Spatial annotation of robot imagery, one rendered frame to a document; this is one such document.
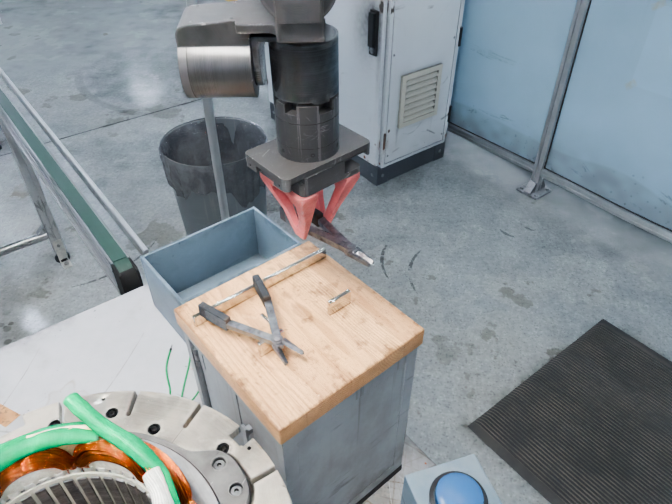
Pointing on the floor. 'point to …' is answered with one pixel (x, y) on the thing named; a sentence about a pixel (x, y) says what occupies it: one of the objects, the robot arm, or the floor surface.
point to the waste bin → (198, 214)
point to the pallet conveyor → (94, 230)
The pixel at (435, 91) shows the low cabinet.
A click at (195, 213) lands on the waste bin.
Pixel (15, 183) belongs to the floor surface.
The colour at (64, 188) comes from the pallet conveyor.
